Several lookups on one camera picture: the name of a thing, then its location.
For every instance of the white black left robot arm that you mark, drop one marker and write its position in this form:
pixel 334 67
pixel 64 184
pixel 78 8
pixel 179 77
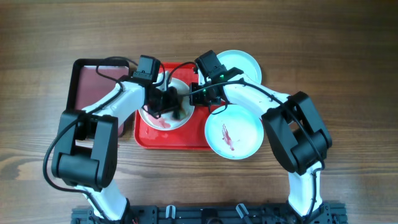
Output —
pixel 85 152

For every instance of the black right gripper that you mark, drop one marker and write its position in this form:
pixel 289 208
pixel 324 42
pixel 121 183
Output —
pixel 198 99

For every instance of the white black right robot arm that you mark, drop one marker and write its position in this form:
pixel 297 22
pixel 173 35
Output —
pixel 296 132

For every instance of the red serving tray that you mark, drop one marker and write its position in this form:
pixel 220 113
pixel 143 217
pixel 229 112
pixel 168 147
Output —
pixel 190 136

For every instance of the green yellow sponge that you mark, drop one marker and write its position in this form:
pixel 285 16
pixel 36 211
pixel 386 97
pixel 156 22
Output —
pixel 178 113

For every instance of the light green plate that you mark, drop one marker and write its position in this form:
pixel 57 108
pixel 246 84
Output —
pixel 234 132
pixel 243 61

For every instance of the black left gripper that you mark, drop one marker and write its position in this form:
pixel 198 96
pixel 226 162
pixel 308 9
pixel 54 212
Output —
pixel 175 104

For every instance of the white plate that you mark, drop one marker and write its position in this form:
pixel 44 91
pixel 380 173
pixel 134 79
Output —
pixel 165 122

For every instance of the black water tray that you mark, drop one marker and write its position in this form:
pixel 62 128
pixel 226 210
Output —
pixel 87 87

